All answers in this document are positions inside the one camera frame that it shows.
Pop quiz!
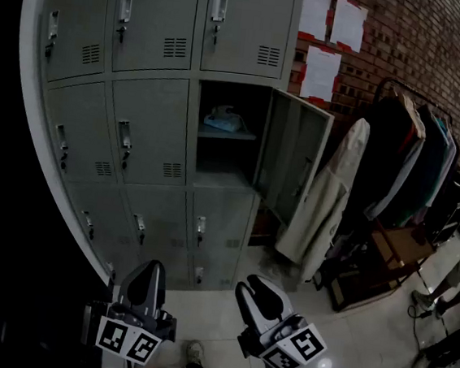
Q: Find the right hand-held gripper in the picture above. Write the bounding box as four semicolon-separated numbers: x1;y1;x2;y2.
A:
226;271;335;368

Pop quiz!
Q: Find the black low cart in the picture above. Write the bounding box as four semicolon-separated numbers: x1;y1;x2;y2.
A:
309;245;424;321

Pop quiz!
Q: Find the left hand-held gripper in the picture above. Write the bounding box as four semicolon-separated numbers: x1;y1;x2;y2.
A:
93;253;185;368

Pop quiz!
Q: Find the black shelf trolley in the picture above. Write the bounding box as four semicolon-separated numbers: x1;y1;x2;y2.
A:
431;167;460;248

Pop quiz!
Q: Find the black metal clothes rack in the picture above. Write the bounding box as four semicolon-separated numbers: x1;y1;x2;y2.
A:
355;75;460;260

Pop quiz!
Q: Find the grey locker door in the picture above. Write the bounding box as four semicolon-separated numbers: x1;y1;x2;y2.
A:
249;85;338;232

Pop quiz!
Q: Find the brown wooden box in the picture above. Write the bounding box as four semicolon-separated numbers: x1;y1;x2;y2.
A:
366;219;440;284

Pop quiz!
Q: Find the grey metal locker cabinet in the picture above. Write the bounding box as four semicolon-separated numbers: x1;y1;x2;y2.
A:
14;0;306;303

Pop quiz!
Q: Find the black floor cable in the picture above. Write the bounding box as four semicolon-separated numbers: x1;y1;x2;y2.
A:
400;304;453;368

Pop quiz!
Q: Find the beige hanging coat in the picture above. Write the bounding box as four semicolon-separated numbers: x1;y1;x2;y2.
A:
271;110;372;289

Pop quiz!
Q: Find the person's grey shoe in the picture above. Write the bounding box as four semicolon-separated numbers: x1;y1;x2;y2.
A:
184;339;207;367

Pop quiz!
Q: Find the light blue item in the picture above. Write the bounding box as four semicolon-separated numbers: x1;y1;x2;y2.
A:
202;102;248;135

